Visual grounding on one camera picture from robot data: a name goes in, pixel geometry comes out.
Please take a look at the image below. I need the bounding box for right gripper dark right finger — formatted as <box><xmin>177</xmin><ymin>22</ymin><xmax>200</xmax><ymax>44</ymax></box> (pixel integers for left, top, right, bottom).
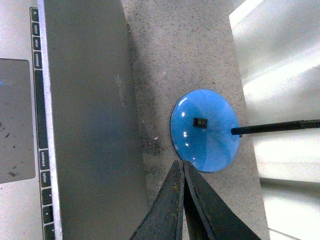
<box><xmin>183</xmin><ymin>160</ymin><xmax>260</xmax><ymax>240</ymax></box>

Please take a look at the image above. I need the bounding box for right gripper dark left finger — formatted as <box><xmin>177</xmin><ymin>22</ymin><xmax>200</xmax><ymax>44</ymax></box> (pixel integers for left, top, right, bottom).
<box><xmin>130</xmin><ymin>160</ymin><xmax>185</xmax><ymax>240</ymax></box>

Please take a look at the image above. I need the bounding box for grey laptop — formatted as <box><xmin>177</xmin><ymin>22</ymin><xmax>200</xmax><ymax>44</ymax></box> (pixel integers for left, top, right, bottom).
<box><xmin>0</xmin><ymin>0</ymin><xmax>148</xmax><ymax>240</ymax></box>

